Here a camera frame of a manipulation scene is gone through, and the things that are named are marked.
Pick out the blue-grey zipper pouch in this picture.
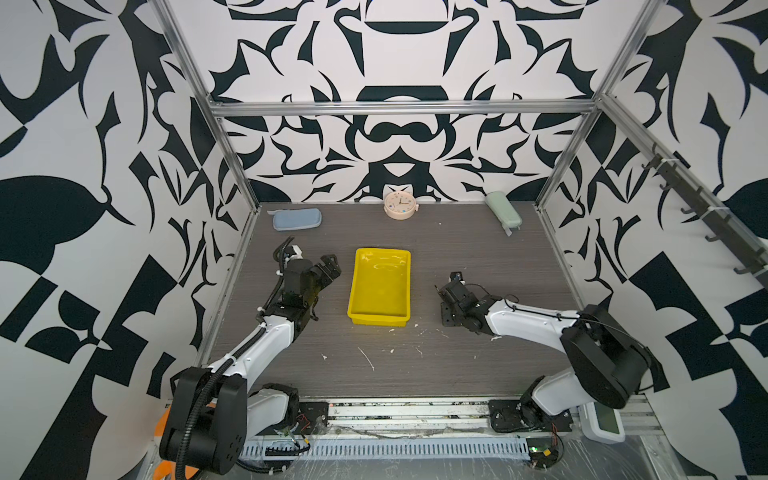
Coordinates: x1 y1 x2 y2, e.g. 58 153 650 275
268 208 323 232

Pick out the beige round alarm clock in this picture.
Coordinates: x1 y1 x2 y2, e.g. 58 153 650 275
383 191 419 221

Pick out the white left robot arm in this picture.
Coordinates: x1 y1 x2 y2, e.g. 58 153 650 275
159 255 341 479

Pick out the white slotted cable duct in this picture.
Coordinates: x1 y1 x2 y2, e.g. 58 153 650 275
240 437 530 461

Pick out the yellow plastic bin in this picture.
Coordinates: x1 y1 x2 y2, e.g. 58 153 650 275
347 248 412 328

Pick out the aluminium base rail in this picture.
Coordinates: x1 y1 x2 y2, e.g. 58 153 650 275
299 395 661 436

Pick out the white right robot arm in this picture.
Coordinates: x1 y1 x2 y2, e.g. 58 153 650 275
437 272 665 433

